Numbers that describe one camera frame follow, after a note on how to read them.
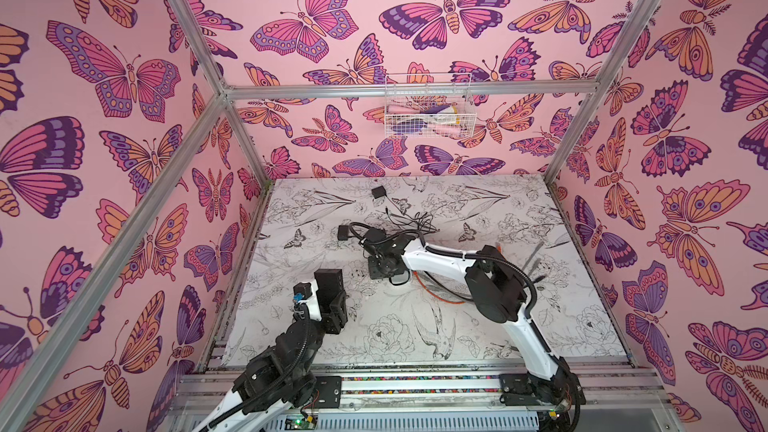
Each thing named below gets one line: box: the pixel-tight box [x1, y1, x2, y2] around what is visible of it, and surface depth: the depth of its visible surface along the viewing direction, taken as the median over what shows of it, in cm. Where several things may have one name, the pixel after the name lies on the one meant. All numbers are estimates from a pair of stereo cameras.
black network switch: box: [314, 268, 345, 317], surface depth 74 cm
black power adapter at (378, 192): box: [371, 185, 387, 199], surface depth 119 cm
